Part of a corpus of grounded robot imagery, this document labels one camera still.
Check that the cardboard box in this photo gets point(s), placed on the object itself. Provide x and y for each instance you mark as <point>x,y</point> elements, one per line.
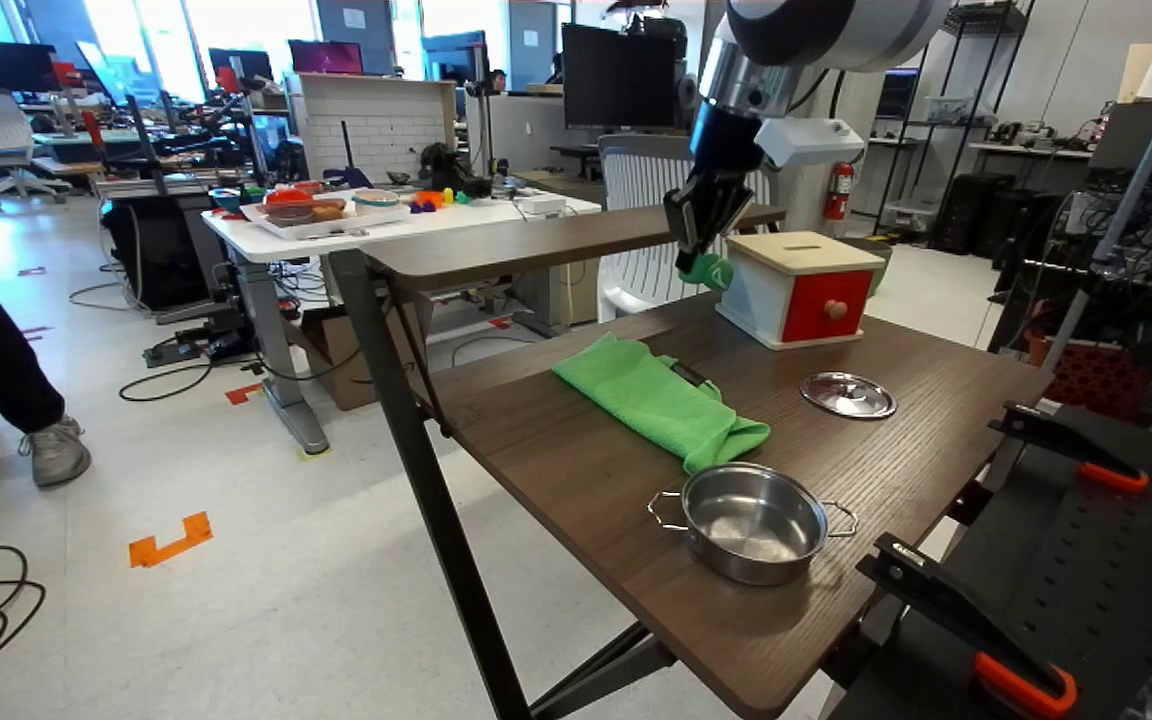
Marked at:
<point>338,362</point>

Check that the wooden box with red drawer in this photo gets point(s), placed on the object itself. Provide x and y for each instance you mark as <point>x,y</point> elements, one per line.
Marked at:
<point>798,287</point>

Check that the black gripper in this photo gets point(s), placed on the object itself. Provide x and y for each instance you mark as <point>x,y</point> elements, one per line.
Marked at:
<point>720,153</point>

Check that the orange object on desk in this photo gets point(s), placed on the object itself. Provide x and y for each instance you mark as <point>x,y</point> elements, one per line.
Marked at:
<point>301,207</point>

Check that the grey sneaker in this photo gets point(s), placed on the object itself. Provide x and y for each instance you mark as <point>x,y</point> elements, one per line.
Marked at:
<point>59,455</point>

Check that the steel pot lid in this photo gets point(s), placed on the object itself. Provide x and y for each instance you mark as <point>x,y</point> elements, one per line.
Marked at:
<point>848,397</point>

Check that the black computer monitor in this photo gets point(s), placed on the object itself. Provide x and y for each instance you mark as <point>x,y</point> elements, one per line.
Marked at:
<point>621,75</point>

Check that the green cloth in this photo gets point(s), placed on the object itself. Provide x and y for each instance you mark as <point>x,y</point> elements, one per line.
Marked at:
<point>657,400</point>

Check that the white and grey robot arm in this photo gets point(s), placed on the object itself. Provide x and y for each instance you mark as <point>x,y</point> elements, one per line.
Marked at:
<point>840,26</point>

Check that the dark wooden side table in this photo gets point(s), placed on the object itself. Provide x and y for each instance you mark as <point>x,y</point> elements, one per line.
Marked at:
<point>523,242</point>

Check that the grey metal pole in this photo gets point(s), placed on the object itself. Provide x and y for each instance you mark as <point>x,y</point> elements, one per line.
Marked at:
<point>1140,163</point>

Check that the red fire extinguisher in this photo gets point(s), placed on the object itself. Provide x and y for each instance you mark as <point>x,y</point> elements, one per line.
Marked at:
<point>840,188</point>

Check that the small steel pot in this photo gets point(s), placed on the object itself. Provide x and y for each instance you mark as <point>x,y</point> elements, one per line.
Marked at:
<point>751,526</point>

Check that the red crate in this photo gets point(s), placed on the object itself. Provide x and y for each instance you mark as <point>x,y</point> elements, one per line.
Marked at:
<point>1102,381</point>

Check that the orange floor marker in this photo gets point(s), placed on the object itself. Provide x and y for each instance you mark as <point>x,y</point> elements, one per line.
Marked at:
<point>171,543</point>

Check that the black perforated board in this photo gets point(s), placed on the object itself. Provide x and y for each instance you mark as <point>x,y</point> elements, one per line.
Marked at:
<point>1123,602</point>

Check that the white desk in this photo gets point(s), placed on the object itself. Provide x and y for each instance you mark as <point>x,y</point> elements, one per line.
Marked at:
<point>338,242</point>

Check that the white partition panel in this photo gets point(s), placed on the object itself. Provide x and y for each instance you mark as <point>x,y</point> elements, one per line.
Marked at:
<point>377,127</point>

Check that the green and yellow plush toy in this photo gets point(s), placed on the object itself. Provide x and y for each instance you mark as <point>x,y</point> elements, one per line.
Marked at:
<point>709,272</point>

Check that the table leg frame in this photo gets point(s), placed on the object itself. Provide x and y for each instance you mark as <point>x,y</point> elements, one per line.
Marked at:
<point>429,493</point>

